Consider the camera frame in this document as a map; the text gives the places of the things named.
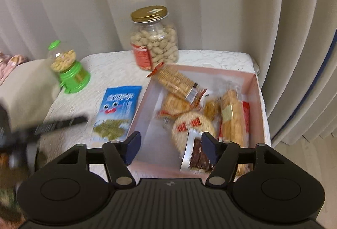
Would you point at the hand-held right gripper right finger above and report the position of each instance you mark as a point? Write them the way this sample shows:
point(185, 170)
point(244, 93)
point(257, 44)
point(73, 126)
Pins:
point(209, 148)

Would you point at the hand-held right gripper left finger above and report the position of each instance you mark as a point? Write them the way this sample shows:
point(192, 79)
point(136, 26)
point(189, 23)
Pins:
point(133, 147)

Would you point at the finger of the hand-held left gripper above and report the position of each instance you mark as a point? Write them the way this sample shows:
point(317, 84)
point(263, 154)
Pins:
point(63, 124)

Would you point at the brown and silver snack packet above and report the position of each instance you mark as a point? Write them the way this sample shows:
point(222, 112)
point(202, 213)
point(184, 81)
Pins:
point(196, 157)

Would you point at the round rice cracker packet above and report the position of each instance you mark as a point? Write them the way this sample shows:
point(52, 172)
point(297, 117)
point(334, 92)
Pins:
point(189, 126)

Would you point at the pink box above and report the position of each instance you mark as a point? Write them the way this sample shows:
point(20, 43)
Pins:
point(152, 123)

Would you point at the blue snack packet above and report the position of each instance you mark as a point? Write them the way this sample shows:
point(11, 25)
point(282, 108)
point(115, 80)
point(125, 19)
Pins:
point(115, 113)

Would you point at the long clear cracker packet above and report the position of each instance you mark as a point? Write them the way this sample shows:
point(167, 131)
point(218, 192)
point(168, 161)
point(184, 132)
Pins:
point(233, 123)

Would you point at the small golden snack packet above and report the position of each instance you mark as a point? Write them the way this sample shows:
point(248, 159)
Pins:
point(211, 109)

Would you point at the green peanut dispenser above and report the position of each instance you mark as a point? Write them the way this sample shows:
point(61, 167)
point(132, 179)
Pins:
point(72, 78)

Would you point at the yellow rice cracker packet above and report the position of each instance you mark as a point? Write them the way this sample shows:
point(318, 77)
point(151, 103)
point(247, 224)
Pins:
point(173, 105)

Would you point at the white lace tablecloth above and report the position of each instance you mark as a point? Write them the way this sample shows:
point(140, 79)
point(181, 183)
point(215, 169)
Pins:
point(110, 70)

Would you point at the pink cloth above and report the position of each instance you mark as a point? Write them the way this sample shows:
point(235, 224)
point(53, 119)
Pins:
point(11, 63)

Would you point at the red-edged cracker packet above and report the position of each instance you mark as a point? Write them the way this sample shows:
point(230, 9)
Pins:
point(176, 81)

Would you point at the peanut jar with gold lid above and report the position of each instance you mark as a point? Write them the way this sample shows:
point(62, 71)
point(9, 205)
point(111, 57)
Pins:
point(155, 44)

